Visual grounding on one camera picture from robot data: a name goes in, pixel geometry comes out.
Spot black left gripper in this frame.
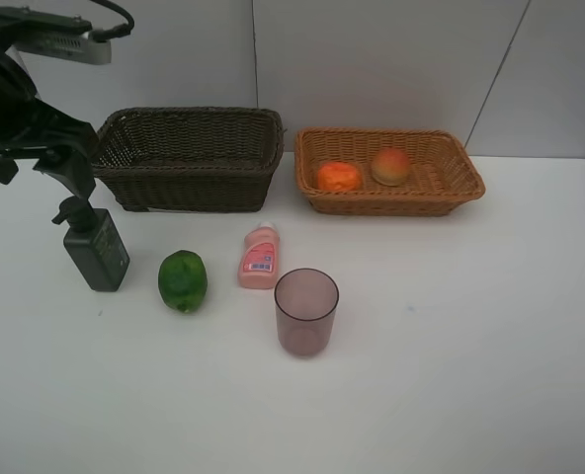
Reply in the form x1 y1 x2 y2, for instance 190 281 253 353
0 9 98 199

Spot dark green pump bottle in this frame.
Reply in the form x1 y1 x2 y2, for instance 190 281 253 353
52 197 130 292

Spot orange tangerine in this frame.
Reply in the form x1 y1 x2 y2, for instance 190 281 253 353
317 161 363 192

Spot purple translucent plastic cup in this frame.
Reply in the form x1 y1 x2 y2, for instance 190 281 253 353
274 268 340 358

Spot red yellow peach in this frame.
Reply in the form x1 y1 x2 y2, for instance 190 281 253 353
370 148 411 187

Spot dark brown wicker basket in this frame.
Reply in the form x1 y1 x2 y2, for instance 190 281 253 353
92 107 284 213

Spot green lime fruit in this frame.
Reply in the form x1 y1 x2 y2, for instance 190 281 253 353
157 250 209 314

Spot pink lotion bottle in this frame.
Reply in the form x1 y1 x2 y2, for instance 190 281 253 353
237 222 280 289

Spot light brown wicker basket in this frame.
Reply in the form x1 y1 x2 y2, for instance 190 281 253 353
294 127 485 217

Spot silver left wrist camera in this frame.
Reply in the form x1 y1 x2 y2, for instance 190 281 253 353
7 8 112 65

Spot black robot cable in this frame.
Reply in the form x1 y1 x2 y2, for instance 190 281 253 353
88 0 136 41

